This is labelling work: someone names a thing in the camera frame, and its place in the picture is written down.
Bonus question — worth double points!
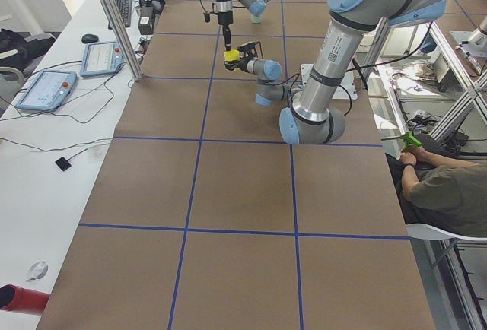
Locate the blue teach pendant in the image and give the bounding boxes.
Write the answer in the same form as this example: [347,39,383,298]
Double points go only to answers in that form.
[80,41,124,78]
[15,70,78,112]

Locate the pale green plastic cup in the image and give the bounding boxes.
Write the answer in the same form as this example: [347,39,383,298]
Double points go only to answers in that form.
[250,14,262,24]

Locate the blue teach pendant near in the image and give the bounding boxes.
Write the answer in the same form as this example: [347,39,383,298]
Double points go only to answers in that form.
[15,70,78,112]

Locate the red cylinder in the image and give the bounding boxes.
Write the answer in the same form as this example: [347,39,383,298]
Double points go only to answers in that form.
[1,284,50,315]

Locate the blue teach pendant far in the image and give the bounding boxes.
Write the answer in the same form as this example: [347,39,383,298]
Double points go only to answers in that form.
[80,41,124,78]

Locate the black keyboard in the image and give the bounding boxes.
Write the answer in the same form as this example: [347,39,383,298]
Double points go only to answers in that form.
[114,0,132,27]

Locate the seated person in green shirt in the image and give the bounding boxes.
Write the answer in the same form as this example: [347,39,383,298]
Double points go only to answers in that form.
[386,145,486,237]

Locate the black computer mouse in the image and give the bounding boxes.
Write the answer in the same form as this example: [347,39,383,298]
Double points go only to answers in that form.
[81,33,99,44]

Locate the small black flat device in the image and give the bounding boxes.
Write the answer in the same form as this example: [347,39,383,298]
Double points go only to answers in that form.
[55,157,72,171]

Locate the aluminium camera post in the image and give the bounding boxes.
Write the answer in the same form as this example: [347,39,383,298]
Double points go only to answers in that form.
[100,0,142,81]

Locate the yellow plastic cup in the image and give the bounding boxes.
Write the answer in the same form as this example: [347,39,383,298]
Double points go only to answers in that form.
[224,49,240,62]

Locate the white chair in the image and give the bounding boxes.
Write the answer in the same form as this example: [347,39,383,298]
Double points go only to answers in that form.
[406,223,487,268]

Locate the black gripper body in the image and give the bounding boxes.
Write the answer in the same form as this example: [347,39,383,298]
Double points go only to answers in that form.
[224,58,249,71]
[217,11,232,27]

